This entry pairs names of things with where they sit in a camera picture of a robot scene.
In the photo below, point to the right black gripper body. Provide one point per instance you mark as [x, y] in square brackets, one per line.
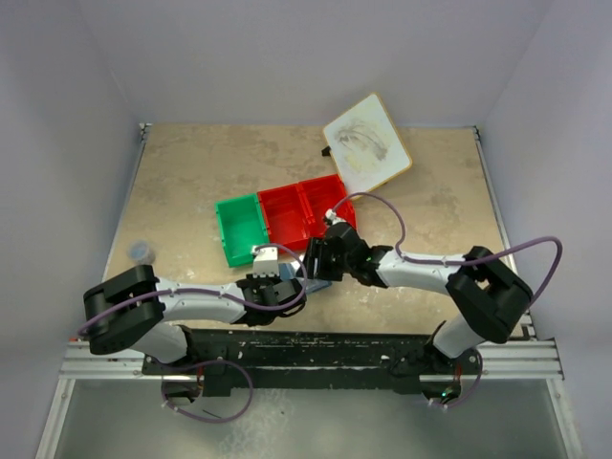
[338, 267]

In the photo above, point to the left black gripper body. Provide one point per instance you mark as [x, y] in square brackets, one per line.
[262, 282]

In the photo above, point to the blue card holder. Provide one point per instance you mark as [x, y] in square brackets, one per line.
[288, 271]

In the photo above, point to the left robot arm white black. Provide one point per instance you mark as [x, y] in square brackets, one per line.
[138, 310]

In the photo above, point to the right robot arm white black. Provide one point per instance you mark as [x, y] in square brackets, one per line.
[489, 296]

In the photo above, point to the red double plastic bin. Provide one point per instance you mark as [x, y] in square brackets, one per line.
[294, 213]

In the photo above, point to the green plastic bin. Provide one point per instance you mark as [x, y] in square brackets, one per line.
[242, 226]

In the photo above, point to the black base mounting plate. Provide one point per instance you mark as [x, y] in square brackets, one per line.
[404, 364]

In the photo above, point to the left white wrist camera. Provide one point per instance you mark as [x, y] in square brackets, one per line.
[265, 261]

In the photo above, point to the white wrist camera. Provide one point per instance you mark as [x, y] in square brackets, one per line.
[265, 261]
[331, 218]

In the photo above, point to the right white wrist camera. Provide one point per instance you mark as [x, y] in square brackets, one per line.
[331, 218]

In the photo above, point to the white board wooden frame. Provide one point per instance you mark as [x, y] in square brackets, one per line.
[366, 146]

